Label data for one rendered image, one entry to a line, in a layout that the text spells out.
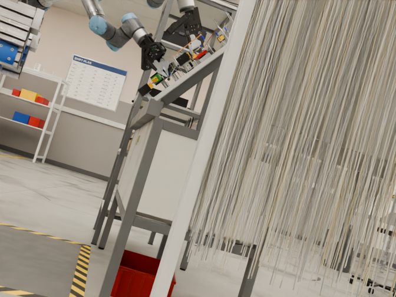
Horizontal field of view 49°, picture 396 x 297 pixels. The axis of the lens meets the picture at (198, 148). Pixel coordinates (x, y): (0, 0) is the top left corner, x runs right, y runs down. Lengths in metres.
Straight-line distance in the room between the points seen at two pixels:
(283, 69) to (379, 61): 0.24
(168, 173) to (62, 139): 8.13
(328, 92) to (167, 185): 0.92
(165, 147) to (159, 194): 0.19
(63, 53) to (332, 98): 9.31
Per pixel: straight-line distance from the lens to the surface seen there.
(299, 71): 1.03
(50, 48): 10.25
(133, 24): 2.16
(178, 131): 1.76
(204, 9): 3.41
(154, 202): 1.76
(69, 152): 9.77
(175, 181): 1.76
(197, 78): 1.94
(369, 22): 1.12
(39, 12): 2.10
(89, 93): 9.80
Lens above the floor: 0.61
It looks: 4 degrees up
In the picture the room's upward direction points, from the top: 17 degrees clockwise
